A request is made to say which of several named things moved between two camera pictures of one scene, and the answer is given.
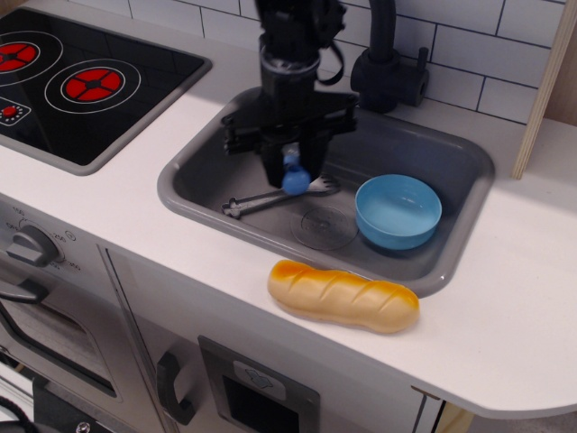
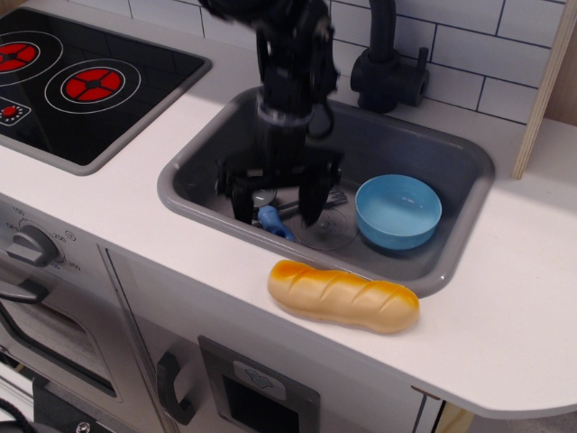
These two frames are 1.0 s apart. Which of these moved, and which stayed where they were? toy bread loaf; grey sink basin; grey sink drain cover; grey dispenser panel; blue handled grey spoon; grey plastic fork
Moved: blue handled grey spoon; grey plastic fork
Stayed: grey dispenser panel; toy bread loaf; grey sink drain cover; grey sink basin
